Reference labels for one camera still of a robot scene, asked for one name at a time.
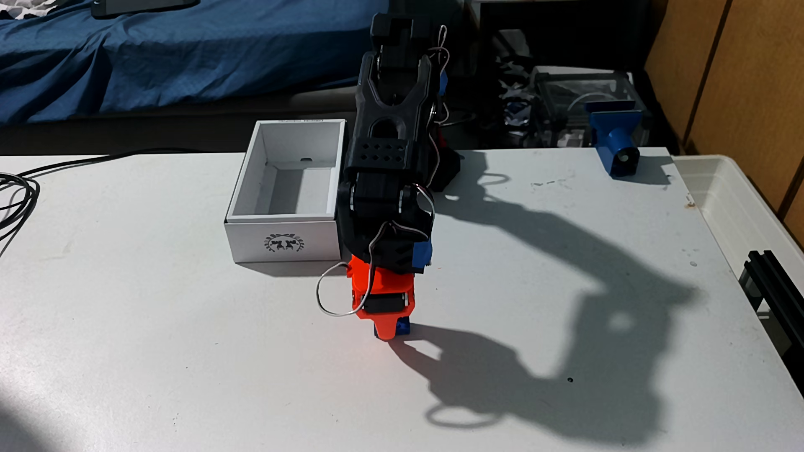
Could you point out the blue toy brick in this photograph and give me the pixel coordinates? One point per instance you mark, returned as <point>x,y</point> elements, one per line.
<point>405,326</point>

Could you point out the white cardboard box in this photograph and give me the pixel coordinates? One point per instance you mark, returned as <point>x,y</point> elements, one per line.
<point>251,242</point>

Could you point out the clear plastic case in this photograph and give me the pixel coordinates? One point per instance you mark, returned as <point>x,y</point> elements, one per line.
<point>565,94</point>

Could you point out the blue printed table clamp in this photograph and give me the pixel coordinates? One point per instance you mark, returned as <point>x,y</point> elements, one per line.
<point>615,141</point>

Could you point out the blue bed sheet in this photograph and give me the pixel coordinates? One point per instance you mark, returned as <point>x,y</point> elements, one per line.
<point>188,50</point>

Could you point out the white plastic bin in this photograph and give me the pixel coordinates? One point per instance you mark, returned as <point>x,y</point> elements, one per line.
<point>722,194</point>

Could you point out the black flat tablet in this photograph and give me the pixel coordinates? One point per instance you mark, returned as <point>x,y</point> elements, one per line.
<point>144,6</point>

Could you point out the black aluminium extrusion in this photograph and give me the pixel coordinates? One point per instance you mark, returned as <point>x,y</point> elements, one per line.
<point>776,295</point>

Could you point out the brown wooden cabinet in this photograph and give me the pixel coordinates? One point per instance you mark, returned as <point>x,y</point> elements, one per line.
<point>741,75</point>

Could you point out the black white patterned cloth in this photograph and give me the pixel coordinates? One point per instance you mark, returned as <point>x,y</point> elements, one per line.
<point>25,7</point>

